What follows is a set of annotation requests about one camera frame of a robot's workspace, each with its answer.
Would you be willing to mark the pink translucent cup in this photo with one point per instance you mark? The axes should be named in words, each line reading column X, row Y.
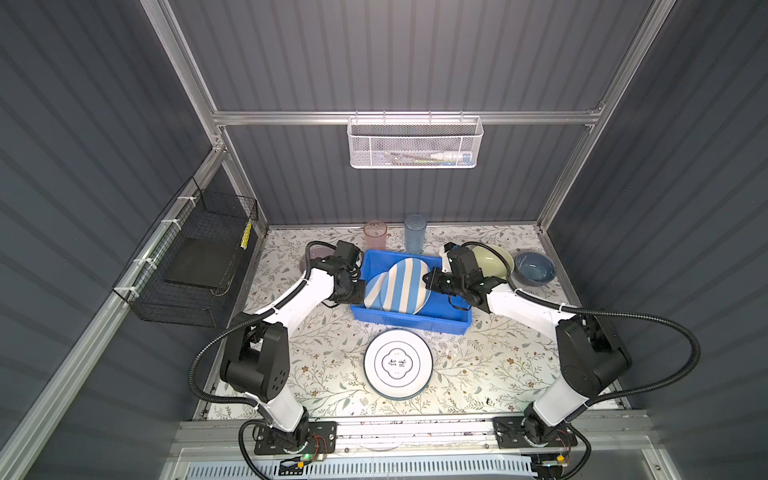
column 376, row 235

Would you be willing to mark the green ceramic bowl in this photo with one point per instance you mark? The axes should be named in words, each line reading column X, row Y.
column 494, row 265

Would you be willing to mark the floral table mat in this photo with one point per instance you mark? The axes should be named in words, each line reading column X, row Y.
column 498, row 366

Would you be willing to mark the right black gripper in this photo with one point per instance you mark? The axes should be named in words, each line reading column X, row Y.
column 433, row 282

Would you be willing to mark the black pad in basket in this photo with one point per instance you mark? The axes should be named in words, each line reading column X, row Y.
column 200, row 263

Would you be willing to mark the blue plastic bin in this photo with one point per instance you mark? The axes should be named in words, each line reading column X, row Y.
column 441, row 313

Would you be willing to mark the white plate blue rim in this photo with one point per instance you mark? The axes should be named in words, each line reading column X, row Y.
column 398, row 364

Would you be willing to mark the pink ceramic bowl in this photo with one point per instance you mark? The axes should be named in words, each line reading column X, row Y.
column 315, row 252

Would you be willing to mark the pens in mesh basket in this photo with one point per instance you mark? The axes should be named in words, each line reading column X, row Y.
column 444, row 159

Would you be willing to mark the dark blue ceramic bowl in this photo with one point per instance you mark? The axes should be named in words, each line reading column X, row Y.
column 534, row 269

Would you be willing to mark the black wire basket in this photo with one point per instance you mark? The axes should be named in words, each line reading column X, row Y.
column 204, row 214

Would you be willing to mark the white wire mesh basket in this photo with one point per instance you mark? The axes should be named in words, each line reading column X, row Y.
column 370, row 137

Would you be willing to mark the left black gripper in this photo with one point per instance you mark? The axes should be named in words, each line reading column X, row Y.
column 358, row 295

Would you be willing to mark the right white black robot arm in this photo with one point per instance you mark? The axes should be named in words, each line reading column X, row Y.
column 591, row 354

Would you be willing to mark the blue translucent cup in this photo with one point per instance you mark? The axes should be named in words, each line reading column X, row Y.
column 414, row 233

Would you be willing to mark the blue white striped plate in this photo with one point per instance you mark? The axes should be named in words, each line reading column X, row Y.
column 375, row 294

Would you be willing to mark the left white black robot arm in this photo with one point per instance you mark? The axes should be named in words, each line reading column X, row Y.
column 256, row 358

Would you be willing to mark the yellow tag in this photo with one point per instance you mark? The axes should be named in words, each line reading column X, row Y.
column 246, row 235

